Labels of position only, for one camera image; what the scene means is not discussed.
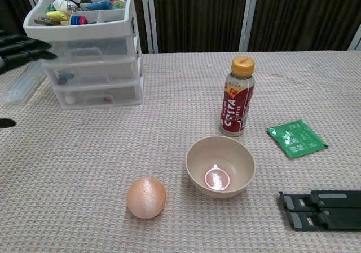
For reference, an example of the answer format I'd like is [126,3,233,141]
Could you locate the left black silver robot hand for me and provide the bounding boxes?
[0,30,57,129]

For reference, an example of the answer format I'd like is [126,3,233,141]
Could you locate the clear drawer with white ball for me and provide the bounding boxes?
[55,82,142,109]

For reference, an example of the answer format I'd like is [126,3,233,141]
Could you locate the white drawer organizer with trinkets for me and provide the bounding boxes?
[23,0,145,112]

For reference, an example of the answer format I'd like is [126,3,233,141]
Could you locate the clear drawer with blue clips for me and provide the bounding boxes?
[43,60,136,87]

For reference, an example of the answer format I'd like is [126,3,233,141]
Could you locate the clear plastic tube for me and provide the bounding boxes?
[1,63,47,105]

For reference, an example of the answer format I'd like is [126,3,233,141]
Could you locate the dark blue binder clips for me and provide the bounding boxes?
[56,70,76,85]

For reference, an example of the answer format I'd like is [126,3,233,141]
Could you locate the blue and red rings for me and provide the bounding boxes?
[69,15,89,25]

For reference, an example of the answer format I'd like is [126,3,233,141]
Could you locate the blue toy packet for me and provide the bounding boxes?
[84,0,112,11]

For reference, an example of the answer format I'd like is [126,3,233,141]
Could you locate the beige woven tablecloth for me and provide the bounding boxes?
[0,50,361,253]

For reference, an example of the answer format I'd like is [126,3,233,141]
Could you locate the peach coloured ball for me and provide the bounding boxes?
[126,176,168,219]

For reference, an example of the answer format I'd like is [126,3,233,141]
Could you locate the Costa coffee bottle yellow cap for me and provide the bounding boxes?
[219,56,256,137]

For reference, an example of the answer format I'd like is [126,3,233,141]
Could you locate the beige bowl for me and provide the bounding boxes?
[185,135,257,199]

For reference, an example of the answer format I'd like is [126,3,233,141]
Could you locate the green tea packet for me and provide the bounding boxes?
[266,119,329,160]

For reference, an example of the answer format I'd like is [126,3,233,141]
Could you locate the black folding stand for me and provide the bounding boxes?
[278,190,361,232]

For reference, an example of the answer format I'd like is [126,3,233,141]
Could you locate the clear plastic drawer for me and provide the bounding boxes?
[42,35,135,64]

